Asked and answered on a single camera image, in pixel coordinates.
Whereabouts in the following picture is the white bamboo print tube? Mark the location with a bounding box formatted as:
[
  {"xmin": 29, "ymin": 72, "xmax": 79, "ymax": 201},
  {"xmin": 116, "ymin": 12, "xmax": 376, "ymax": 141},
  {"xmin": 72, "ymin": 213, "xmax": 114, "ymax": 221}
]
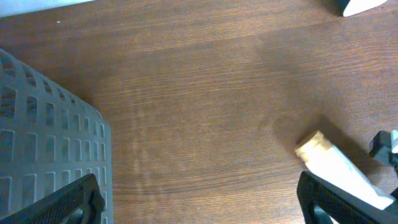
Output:
[{"xmin": 294, "ymin": 131, "xmax": 396, "ymax": 210}]

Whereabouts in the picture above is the grey plastic mesh basket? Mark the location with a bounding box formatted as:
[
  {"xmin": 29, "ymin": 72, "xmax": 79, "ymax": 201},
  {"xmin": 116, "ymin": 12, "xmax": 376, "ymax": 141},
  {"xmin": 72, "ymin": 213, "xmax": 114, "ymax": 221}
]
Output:
[{"xmin": 1, "ymin": 51, "xmax": 114, "ymax": 223}]

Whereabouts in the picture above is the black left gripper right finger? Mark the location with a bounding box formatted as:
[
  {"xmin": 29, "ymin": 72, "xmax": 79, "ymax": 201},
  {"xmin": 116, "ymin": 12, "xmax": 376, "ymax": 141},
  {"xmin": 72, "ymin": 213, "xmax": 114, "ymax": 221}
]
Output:
[{"xmin": 297, "ymin": 171, "xmax": 397, "ymax": 224}]

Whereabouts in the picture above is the white barcode scanner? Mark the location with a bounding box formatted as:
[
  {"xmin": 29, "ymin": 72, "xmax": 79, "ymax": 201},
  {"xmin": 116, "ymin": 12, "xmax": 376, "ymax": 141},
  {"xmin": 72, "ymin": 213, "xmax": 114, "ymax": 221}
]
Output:
[{"xmin": 336, "ymin": 0, "xmax": 387, "ymax": 17}]

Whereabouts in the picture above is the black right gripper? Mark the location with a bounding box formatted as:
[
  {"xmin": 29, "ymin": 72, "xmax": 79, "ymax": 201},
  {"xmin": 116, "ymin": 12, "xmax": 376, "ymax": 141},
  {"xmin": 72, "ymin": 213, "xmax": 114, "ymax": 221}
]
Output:
[{"xmin": 368, "ymin": 129, "xmax": 397, "ymax": 173}]

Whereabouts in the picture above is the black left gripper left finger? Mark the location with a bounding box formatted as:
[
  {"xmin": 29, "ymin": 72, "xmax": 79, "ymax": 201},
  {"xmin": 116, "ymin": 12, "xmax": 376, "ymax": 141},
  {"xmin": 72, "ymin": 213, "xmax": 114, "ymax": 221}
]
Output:
[{"xmin": 1, "ymin": 174, "xmax": 105, "ymax": 224}]

